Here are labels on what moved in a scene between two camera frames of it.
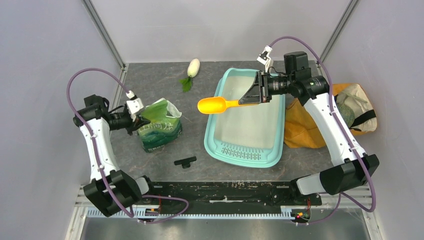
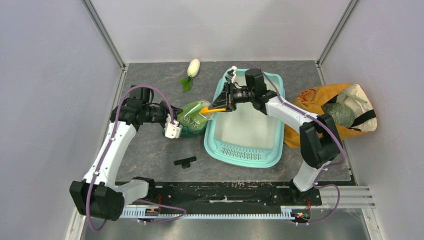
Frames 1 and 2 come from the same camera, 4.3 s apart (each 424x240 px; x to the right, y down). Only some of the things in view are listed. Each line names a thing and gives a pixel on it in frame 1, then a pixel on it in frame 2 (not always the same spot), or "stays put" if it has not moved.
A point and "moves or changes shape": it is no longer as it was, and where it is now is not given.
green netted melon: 348,114 stays put
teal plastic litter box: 251,135 stays put
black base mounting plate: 227,194 stays put
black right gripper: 258,92 -> 225,99
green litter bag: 164,126 -> 193,123
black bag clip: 185,163 stays put
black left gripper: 139,121 -> 175,111
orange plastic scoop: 215,105 moves or changes shape
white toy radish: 193,69 stays put
